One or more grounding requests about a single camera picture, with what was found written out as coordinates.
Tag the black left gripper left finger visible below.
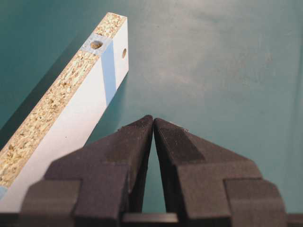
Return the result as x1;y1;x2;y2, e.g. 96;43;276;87
20;115;153;227

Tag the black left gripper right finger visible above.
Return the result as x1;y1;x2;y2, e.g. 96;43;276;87
153;118;287;227

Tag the white chipboard wooden board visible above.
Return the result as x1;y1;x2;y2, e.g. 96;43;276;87
0;12;129;213

